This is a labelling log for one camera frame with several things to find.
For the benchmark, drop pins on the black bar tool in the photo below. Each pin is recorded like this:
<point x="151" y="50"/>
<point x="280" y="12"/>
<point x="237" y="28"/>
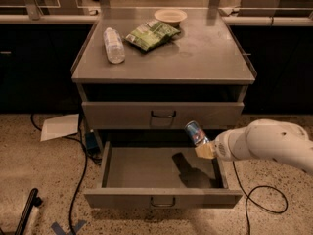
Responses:
<point x="33" y="200"/>

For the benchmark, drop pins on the beige paper bowl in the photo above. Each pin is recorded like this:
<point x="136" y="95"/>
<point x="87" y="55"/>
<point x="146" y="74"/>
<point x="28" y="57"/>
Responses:
<point x="172" y="17"/>

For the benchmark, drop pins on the green chip bag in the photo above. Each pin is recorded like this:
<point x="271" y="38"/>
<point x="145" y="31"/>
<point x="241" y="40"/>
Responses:
<point x="151" y="34"/>

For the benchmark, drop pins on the white paper sheet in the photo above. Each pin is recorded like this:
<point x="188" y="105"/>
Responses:
<point x="57" y="127"/>

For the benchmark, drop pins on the grey metal drawer cabinet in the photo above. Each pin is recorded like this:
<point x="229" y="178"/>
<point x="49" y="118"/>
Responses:
<point x="204" y="63"/>

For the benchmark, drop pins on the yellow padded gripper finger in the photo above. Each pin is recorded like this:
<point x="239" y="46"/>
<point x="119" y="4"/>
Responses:
<point x="206" y="151"/>

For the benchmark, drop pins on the closed grey upper drawer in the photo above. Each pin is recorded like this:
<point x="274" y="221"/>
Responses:
<point x="160" y="115"/>

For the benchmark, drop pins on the blue power adapter box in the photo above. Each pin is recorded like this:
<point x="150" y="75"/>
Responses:
<point x="91" y="143"/>

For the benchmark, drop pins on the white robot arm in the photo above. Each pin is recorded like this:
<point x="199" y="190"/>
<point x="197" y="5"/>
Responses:
<point x="263" y="139"/>

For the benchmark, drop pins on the open grey lower drawer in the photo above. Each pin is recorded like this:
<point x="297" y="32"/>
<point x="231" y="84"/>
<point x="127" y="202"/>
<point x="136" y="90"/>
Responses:
<point x="171" y="177"/>

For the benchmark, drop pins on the clear plastic water bottle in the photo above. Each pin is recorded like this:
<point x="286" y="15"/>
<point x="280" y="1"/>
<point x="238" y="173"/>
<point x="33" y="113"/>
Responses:
<point x="114" y="46"/>

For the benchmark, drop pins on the blue silver redbull can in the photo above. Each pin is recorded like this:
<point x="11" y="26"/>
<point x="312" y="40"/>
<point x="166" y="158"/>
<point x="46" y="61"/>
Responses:
<point x="196" y="134"/>

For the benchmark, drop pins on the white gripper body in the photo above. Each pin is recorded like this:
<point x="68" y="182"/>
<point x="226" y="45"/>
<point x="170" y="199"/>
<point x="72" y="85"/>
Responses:
<point x="222" y="145"/>

